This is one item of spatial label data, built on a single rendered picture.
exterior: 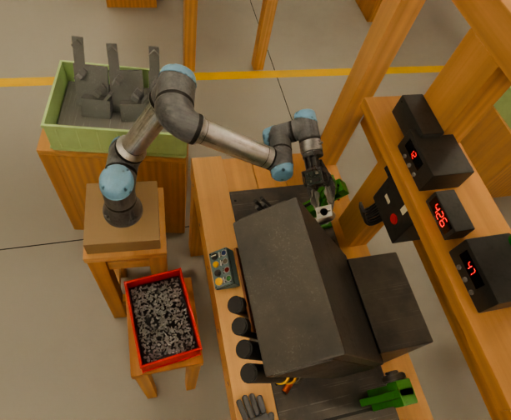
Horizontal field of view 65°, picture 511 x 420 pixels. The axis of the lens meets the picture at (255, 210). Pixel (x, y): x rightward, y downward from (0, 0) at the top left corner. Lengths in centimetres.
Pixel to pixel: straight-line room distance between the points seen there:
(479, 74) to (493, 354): 65
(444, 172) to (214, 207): 95
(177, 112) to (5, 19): 317
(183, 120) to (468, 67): 76
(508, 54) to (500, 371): 70
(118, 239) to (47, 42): 259
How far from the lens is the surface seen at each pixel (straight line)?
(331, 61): 407
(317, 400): 155
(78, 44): 205
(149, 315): 155
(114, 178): 150
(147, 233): 163
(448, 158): 120
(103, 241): 163
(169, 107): 121
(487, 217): 126
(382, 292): 135
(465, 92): 119
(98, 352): 246
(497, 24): 114
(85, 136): 197
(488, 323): 111
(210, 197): 175
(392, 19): 148
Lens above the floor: 238
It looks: 58 degrees down
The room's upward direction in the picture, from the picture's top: 17 degrees clockwise
